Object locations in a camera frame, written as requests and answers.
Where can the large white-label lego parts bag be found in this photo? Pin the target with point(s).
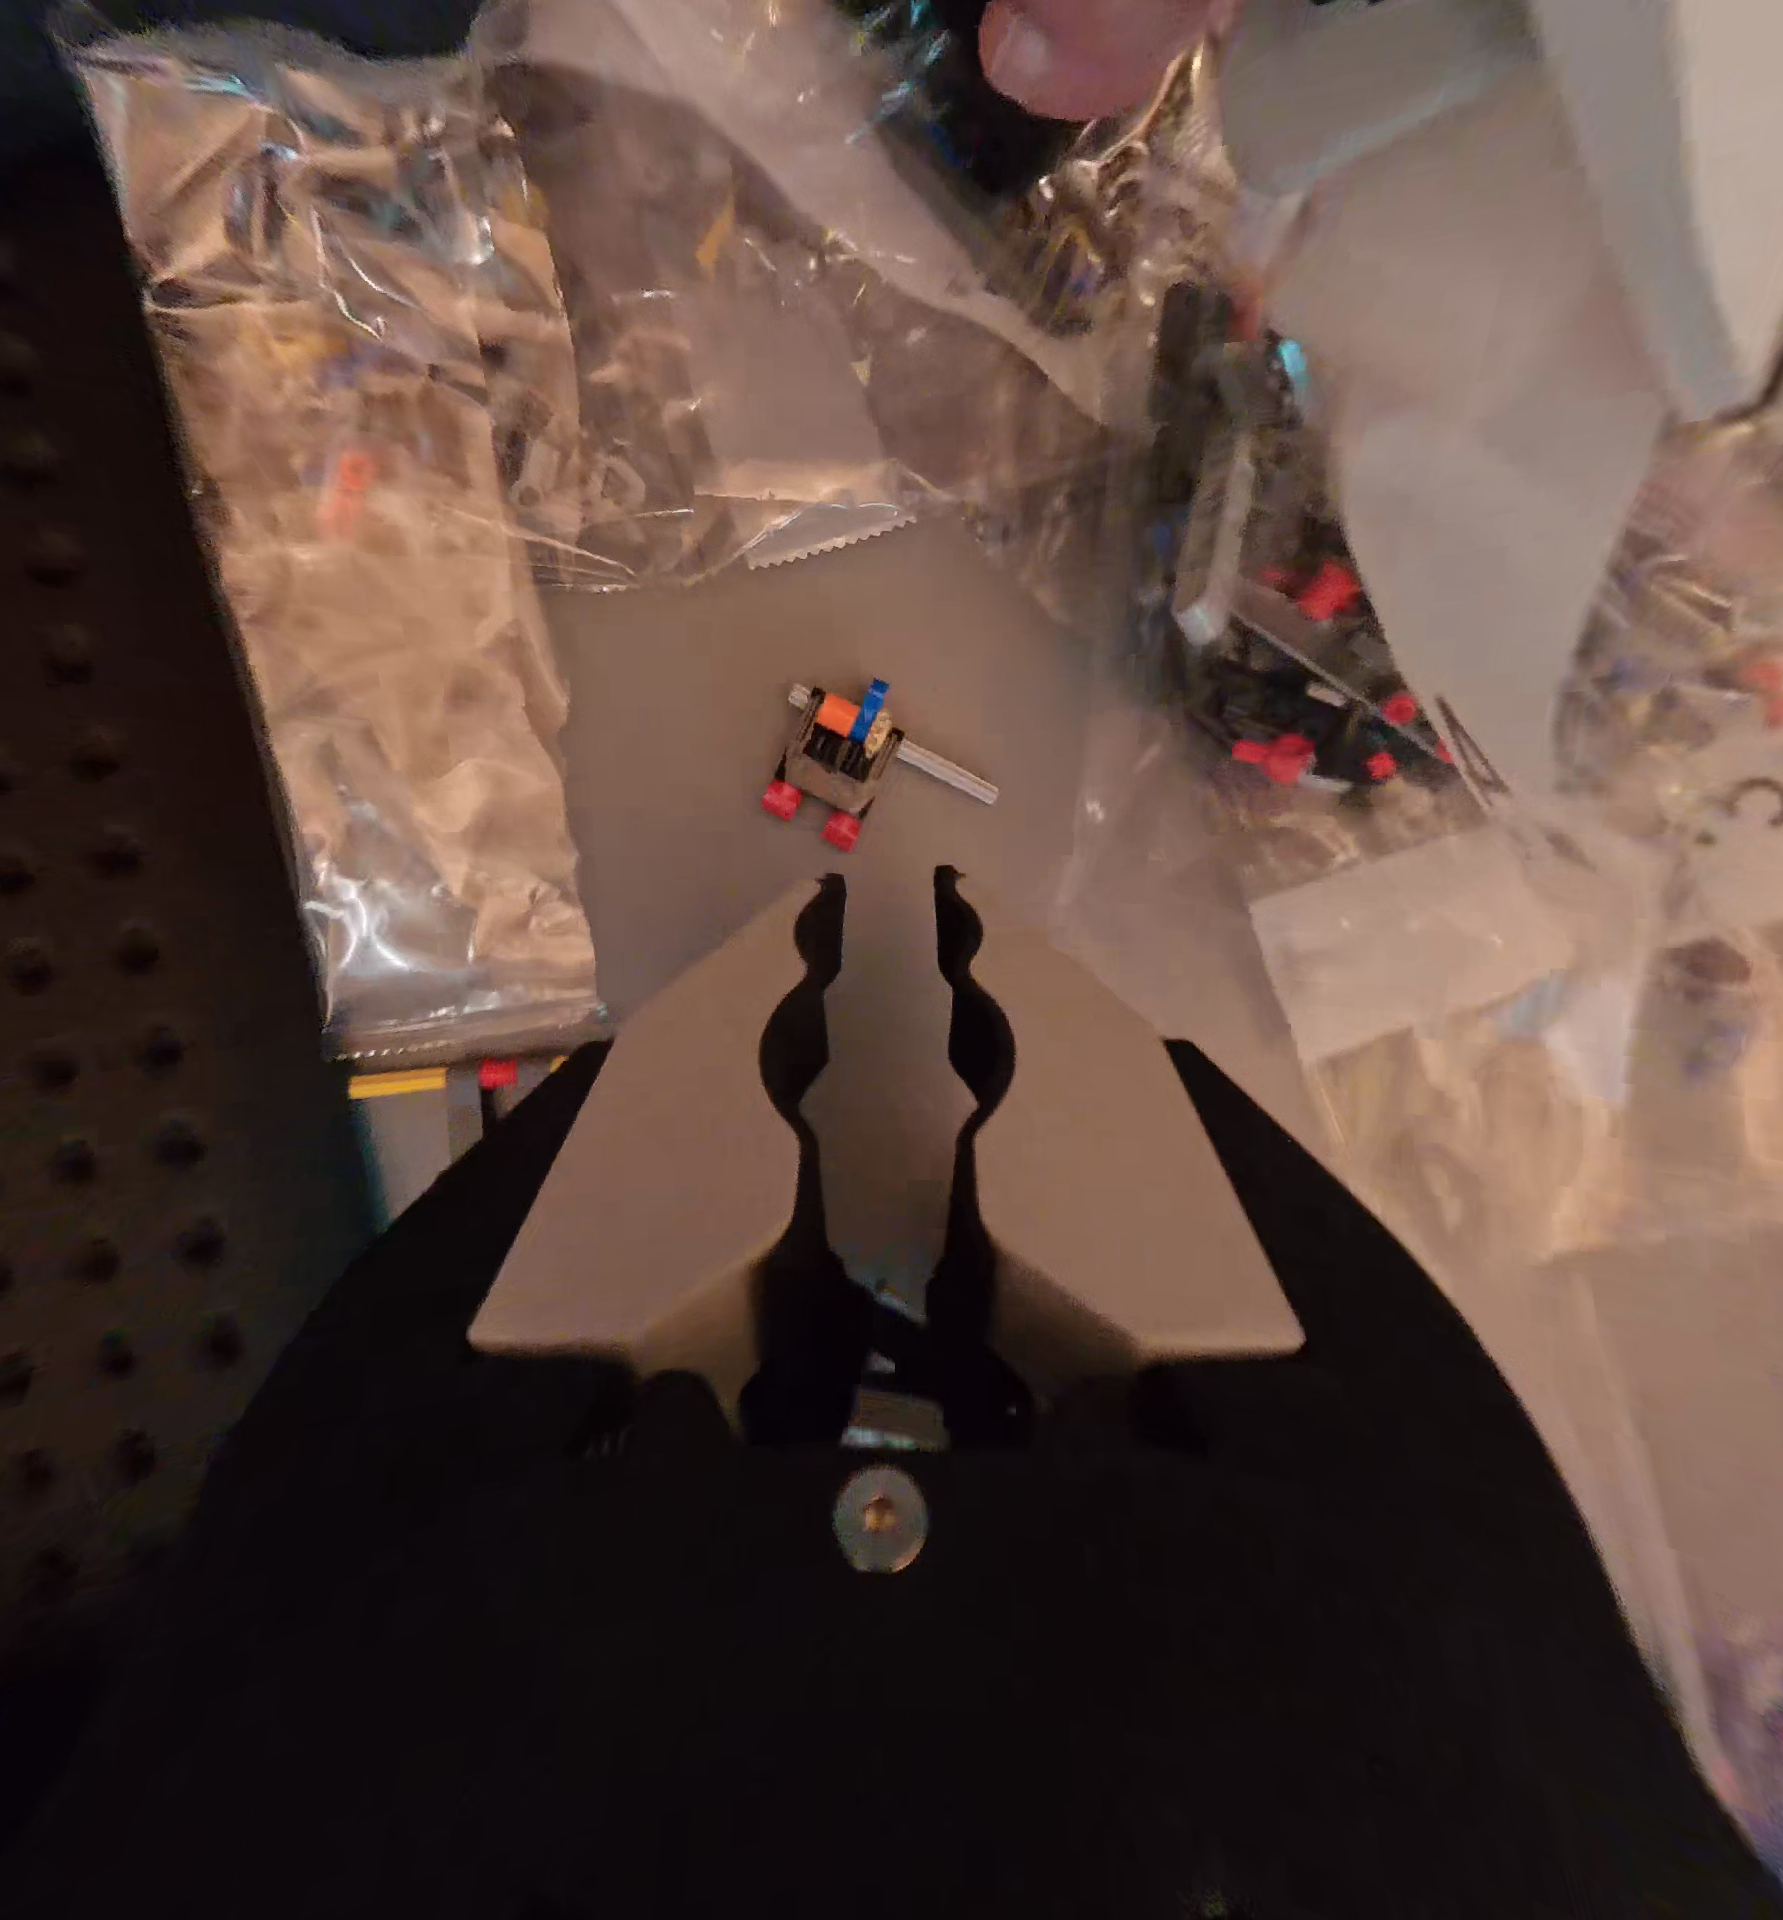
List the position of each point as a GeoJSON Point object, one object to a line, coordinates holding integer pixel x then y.
{"type": "Point", "coordinates": [1359, 677]}

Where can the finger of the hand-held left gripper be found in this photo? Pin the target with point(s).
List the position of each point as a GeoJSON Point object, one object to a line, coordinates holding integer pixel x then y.
{"type": "Point", "coordinates": [1655, 181]}

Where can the black perforated board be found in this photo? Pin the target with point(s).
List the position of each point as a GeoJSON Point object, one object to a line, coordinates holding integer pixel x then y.
{"type": "Point", "coordinates": [83, 900]}

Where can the person's left hand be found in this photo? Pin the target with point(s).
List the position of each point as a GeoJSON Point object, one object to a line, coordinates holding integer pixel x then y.
{"type": "Point", "coordinates": [1085, 51]}

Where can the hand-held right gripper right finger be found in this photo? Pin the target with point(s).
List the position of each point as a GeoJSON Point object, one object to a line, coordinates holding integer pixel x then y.
{"type": "Point", "coordinates": [1133, 1200]}

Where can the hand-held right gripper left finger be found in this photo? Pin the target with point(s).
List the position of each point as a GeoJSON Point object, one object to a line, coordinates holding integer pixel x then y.
{"type": "Point", "coordinates": [638, 1200]}

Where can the clear bag of mixed parts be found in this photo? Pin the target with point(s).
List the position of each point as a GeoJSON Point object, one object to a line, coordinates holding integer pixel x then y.
{"type": "Point", "coordinates": [381, 526]}

